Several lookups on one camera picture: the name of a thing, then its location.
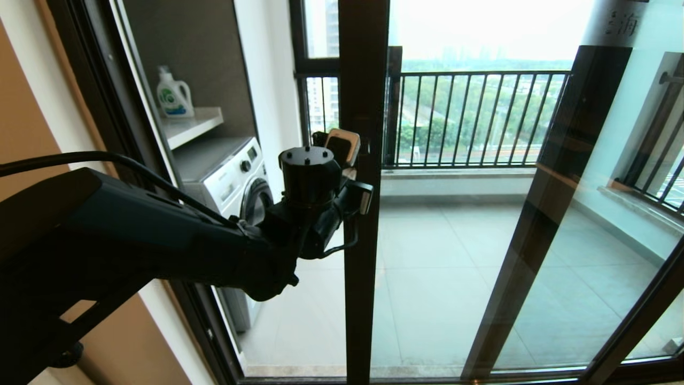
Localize silver front-load washing machine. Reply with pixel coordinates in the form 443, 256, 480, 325
172, 136, 276, 333

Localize dark outer door frame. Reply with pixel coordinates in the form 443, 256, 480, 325
45, 0, 684, 385

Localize grey stone balcony sill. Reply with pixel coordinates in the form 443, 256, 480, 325
380, 167, 536, 182

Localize black balcony railing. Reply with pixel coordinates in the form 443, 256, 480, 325
307, 70, 571, 167

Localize white detergent bottle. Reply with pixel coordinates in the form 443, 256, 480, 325
155, 65, 195, 118

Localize dark balcony window frame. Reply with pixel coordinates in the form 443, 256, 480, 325
289, 0, 402, 166

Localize white shelf board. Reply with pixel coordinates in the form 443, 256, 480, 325
160, 107, 224, 150

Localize grey stone side sill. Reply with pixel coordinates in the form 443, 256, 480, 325
596, 184, 663, 217

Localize dark framed sliding glass door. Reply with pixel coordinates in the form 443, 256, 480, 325
338, 0, 684, 385

